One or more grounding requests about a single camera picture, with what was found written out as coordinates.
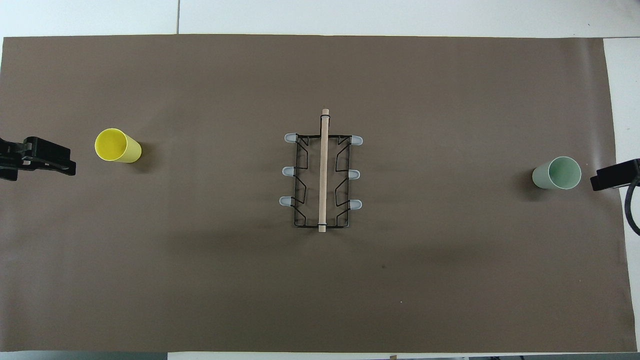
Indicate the brown table mat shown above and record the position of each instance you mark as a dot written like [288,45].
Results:
[200,280]

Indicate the pale green plastic cup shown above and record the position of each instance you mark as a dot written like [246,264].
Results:
[552,175]

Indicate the yellow plastic cup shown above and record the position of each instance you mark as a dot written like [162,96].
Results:
[122,150]

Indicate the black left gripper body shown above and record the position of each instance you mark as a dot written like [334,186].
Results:
[9,160]

